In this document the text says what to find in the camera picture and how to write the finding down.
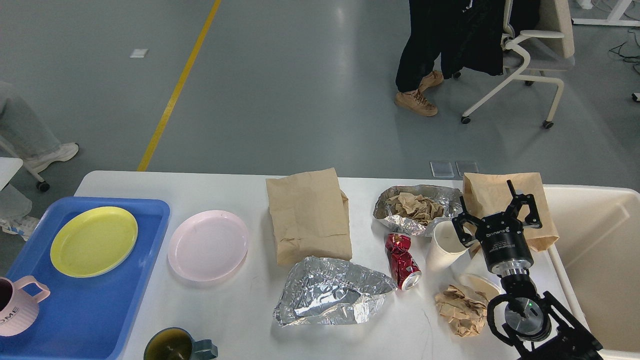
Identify crumpled brown paper ball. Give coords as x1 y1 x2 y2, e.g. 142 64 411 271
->
434 284 489 338

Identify crumpled brown paper in foil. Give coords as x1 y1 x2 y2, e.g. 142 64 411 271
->
385 193 444 226

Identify blue plastic tray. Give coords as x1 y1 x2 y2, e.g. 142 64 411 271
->
1 196 170 360

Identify large brown paper bag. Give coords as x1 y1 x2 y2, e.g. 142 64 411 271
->
265 167 353 266

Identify white office chair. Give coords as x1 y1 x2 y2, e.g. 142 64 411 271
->
461 0 575 129

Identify person in black clothes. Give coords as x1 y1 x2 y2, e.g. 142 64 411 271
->
394 0 540 118

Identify brown paper bag right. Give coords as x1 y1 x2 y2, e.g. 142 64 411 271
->
462 172 559 252

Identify white chair at left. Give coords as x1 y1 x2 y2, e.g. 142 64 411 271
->
0 134 59 242

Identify yellow plate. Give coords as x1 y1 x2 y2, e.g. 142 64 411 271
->
50 206 138 278

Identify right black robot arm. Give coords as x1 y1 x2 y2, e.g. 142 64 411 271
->
452 180 602 360

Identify white desk leg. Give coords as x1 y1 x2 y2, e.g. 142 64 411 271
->
571 0 640 28

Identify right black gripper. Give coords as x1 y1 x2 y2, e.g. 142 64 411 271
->
451 180 543 276

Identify floor cables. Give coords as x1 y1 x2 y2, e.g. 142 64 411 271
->
607 27 640 76

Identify flattened white paper cup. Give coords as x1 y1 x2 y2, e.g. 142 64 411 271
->
457 273 502 301

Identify person in grey trousers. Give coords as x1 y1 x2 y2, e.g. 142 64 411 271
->
0 81 80 174

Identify pink home mug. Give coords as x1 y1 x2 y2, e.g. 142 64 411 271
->
0 275 51 337

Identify pink plate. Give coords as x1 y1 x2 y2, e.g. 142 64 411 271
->
167 210 250 283

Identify dark green home mug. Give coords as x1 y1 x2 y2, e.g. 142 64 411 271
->
142 326 219 360

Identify crumpled foil sheet front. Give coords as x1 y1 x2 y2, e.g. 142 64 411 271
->
272 256 398 327

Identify foil tray with paper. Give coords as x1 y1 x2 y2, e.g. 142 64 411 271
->
372 184 462 237

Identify beige plastic bin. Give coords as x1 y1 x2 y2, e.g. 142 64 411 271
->
544 185 640 360

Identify crushed red soda can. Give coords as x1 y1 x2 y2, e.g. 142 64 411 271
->
385 232 422 291

